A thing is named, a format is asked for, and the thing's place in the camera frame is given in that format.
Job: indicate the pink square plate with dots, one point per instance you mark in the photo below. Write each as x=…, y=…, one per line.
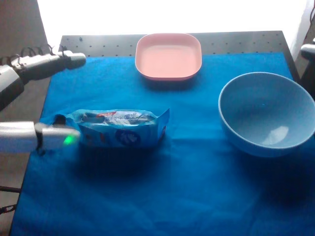
x=168, y=57

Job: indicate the black metal bar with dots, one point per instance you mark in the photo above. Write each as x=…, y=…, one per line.
x=9, y=189

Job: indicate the blue snack bag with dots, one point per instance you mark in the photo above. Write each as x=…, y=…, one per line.
x=123, y=134

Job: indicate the blue table cloth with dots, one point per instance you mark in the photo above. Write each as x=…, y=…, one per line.
x=157, y=186

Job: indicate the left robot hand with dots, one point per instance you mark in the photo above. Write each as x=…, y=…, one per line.
x=56, y=61

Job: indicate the light blue bowl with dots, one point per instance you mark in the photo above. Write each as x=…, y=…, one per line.
x=265, y=115

